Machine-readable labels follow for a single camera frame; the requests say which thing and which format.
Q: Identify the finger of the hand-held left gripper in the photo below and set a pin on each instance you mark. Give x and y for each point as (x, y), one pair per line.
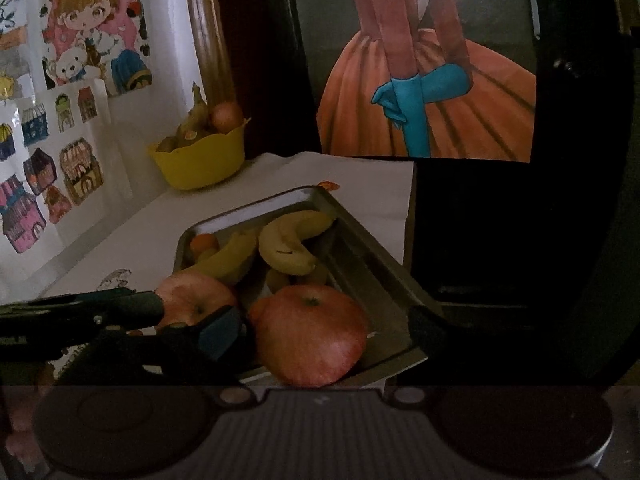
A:
(100, 307)
(45, 346)

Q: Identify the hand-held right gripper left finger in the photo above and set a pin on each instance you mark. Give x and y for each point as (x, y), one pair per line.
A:
(222, 330)

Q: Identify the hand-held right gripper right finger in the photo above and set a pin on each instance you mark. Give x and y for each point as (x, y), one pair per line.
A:
(425, 330)

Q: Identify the pinkish red apple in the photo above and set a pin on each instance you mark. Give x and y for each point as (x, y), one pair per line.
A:
(192, 297)

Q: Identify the small greenish banana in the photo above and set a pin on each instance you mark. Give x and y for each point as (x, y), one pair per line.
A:
(227, 260)

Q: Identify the small brown fruit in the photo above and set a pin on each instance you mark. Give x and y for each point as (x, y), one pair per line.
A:
(277, 280)
(319, 274)

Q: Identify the red yellow apple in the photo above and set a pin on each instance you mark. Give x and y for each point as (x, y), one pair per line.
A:
(310, 335)

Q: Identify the orange tangerine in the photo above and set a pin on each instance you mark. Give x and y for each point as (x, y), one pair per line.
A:
(204, 244)

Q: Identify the metal tray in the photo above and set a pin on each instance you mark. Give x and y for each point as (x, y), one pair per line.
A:
(360, 260)

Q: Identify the yellow banana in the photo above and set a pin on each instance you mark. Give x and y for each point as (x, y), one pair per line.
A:
(280, 247)

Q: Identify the houses drawing sheet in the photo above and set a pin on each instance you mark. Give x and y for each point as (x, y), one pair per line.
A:
(75, 170)

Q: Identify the yellow plastic bowl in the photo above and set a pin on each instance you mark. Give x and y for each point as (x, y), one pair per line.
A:
(200, 165)

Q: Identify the dark round fruit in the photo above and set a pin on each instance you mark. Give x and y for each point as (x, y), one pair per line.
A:
(167, 144)

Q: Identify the brown fruit with sticker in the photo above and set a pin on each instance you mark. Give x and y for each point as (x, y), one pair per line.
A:
(190, 137)

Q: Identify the long spotted banana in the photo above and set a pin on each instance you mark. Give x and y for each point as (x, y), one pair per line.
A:
(196, 117)

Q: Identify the small red apple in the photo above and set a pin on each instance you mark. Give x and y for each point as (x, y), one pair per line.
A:
(226, 116)

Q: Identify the child and bear drawing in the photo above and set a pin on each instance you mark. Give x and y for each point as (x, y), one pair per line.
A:
(90, 20)

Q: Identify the girl wall poster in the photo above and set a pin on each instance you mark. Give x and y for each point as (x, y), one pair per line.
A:
(450, 110)

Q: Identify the wooden frame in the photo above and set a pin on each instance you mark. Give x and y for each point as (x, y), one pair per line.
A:
(207, 35)

